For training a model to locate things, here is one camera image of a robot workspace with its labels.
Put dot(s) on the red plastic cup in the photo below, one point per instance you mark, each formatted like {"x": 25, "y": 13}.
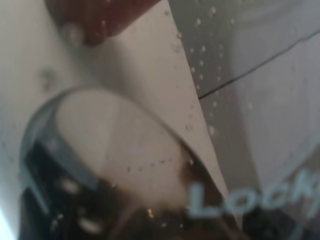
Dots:
{"x": 98, "y": 19}

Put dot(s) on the smoky translucent water bottle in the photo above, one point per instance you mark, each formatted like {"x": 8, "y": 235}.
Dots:
{"x": 199, "y": 121}

